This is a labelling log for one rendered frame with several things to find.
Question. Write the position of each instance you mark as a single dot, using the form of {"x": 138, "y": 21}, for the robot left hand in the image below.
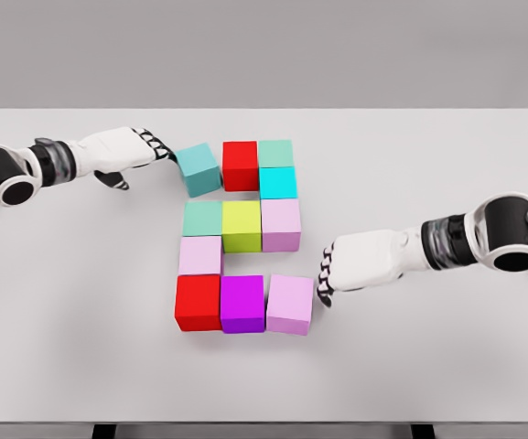
{"x": 115, "y": 148}

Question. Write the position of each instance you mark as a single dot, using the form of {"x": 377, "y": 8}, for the yellow-green block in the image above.
{"x": 241, "y": 226}

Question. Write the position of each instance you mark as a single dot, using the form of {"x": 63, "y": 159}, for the light pink block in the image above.
{"x": 282, "y": 224}
{"x": 199, "y": 256}
{"x": 289, "y": 304}

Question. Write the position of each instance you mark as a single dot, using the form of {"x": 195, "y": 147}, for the teal block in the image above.
{"x": 198, "y": 170}

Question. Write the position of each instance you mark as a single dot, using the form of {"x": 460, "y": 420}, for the purple block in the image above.
{"x": 242, "y": 304}

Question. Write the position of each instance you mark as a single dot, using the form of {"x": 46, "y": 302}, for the red block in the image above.
{"x": 240, "y": 165}
{"x": 198, "y": 302}

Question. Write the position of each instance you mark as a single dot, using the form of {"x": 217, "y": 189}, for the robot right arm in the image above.
{"x": 497, "y": 242}

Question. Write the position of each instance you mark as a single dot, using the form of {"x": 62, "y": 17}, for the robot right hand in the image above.
{"x": 359, "y": 263}

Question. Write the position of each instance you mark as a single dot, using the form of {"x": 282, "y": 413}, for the mint green block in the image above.
{"x": 276, "y": 153}
{"x": 202, "y": 218}

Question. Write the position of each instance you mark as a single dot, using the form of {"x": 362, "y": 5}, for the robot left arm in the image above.
{"x": 12, "y": 174}

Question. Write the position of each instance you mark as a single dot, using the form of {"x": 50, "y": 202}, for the cyan block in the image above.
{"x": 278, "y": 184}

